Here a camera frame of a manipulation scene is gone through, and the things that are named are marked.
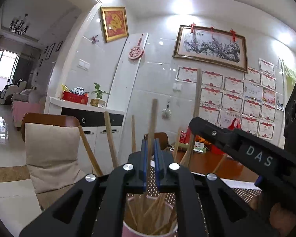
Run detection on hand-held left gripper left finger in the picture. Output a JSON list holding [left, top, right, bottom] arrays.
[[19, 139, 148, 237]]

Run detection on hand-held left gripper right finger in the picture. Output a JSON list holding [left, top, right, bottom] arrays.
[[154, 138, 280, 237]]

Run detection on long wooden chopstick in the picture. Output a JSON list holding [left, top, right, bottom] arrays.
[[181, 68, 203, 167]]

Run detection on pink paper cup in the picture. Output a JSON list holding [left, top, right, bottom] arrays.
[[121, 195, 179, 237]]

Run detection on person's right hand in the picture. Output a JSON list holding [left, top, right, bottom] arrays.
[[258, 190, 296, 237]]

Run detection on brown wooden chair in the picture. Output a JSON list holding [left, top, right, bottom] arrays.
[[144, 133, 169, 151]]

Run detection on green tray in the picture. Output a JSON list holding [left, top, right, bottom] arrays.
[[173, 145, 208, 153]]

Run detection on red gift bag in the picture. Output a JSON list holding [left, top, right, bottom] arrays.
[[211, 118, 242, 155]]

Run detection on grey hanging ornament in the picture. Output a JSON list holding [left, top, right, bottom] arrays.
[[161, 101, 172, 120]]

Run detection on group of award certificates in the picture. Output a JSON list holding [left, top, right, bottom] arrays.
[[175, 58, 278, 140]]

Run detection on white black sideboard cabinet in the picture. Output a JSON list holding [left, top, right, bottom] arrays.
[[45, 96, 126, 176]]

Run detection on potted green plant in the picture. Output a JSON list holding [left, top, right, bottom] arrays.
[[90, 83, 111, 107]]

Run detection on framed plum blossom painting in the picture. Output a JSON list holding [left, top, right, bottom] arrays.
[[173, 25, 248, 73]]

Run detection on red gift box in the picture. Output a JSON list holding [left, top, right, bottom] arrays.
[[62, 91, 89, 104]]

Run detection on beige chair cushion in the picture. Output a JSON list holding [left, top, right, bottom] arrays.
[[25, 123, 88, 210]]

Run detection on black white patterned bowl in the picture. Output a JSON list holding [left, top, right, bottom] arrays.
[[70, 86, 89, 96]]

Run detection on round red fan ornament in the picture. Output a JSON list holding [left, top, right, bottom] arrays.
[[128, 33, 149, 60]]

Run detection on sofa with pink cover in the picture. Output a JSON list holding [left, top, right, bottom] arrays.
[[11, 89, 47, 131]]

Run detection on gold framed red artwork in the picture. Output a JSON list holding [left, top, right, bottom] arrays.
[[100, 6, 128, 43]]

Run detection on massage chair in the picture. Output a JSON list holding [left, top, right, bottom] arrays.
[[0, 79, 26, 104]]

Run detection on glass balcony door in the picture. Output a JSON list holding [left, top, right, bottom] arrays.
[[0, 49, 20, 99]]

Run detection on black chandelier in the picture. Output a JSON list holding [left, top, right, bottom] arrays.
[[9, 13, 30, 34]]

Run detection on green wall poster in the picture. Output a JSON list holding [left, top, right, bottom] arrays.
[[281, 59, 296, 87]]

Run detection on small wall picture frames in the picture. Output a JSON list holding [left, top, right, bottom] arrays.
[[43, 41, 63, 61]]

